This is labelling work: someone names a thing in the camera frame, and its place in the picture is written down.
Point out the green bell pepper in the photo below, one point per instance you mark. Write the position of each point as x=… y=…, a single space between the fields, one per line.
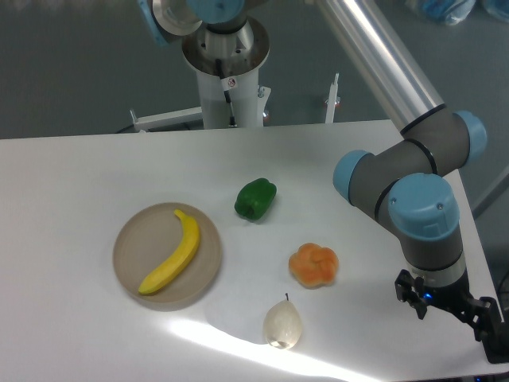
x=255 y=198

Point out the blue plastic bag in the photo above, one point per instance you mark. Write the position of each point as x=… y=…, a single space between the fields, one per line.
x=443 y=12

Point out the pale white pear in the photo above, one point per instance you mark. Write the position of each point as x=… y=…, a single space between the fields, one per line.
x=282 y=326

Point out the white metal post right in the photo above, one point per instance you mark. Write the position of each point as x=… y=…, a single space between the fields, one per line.
x=333 y=100

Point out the yellow banana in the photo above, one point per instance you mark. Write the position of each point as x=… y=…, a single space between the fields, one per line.
x=169 y=269

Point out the beige round plate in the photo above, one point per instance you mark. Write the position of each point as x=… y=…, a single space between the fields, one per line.
x=149 y=238

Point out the orange knotted bread roll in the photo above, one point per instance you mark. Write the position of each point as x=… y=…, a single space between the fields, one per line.
x=314 y=266

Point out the white metal frame bar left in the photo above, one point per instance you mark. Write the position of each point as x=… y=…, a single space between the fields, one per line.
x=168 y=119

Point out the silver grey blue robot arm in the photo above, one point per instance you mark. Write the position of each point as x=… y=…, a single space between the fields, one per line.
x=403 y=188

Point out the black box at table edge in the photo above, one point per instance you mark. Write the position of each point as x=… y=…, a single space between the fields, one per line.
x=496 y=349

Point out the grey metal leg right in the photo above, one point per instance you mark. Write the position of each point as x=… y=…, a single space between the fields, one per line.
x=490 y=194

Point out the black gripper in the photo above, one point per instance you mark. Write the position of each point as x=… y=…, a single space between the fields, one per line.
x=482 y=314

